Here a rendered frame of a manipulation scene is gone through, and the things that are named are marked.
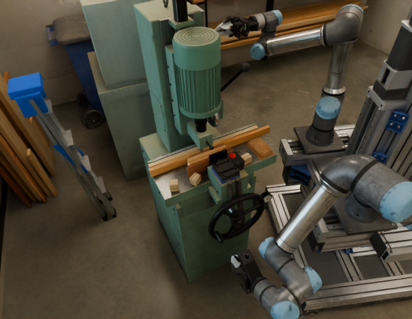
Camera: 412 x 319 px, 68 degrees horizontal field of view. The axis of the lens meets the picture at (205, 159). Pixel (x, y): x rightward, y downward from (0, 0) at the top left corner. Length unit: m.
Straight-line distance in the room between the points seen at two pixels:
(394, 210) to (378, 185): 0.07
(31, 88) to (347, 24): 1.51
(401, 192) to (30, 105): 1.66
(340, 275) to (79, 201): 1.97
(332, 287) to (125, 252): 1.35
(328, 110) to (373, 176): 0.78
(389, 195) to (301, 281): 0.37
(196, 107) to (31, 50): 2.59
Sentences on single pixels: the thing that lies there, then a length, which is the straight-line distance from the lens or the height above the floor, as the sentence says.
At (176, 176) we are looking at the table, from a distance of 1.45.
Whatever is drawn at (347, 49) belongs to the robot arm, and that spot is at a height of 1.29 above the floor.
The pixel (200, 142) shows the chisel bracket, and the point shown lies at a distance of 1.39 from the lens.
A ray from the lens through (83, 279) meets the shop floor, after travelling 2.33.
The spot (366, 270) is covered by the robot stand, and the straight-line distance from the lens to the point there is 2.13.
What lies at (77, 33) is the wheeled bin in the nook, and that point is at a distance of 2.92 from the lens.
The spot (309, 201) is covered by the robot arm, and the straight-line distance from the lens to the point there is 1.03.
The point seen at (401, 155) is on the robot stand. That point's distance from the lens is 1.59.
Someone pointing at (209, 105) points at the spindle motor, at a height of 1.25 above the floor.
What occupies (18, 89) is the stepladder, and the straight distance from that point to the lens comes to 1.84.
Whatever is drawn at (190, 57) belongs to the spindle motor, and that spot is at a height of 1.46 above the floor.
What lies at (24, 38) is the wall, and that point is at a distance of 3.58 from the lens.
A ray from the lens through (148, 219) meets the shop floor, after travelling 2.43.
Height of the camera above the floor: 1.97
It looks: 45 degrees down
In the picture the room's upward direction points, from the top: 3 degrees counter-clockwise
